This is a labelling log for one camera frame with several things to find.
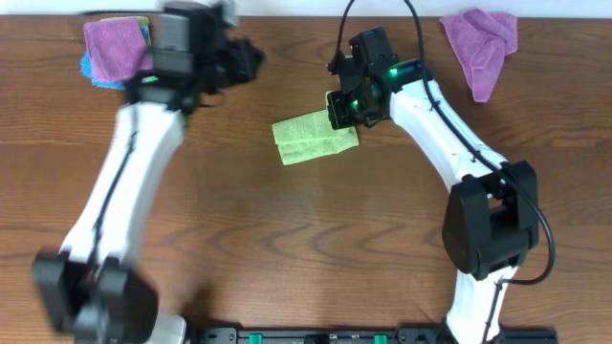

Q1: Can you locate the folded green cloth in stack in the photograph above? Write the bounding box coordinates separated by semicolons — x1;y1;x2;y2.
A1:
101;16;151;45

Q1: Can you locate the black mounting rail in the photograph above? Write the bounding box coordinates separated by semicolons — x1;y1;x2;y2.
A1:
195;326;559;344

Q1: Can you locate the folded pink cloth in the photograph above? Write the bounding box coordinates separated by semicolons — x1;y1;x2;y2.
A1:
83;16;154;83

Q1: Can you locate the folded blue cloth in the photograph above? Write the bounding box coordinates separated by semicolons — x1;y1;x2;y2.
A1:
79;26;152;92

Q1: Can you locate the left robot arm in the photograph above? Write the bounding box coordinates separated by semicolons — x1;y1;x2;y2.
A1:
32;1;265;344

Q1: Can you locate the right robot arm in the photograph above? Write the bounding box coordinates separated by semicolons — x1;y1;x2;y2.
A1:
327;55;540;343

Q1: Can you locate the light green microfiber cloth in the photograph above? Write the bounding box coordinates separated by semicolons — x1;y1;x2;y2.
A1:
272;101;360;165

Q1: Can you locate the crumpled purple cloth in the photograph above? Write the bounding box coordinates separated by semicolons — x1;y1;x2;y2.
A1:
440;9;518;103

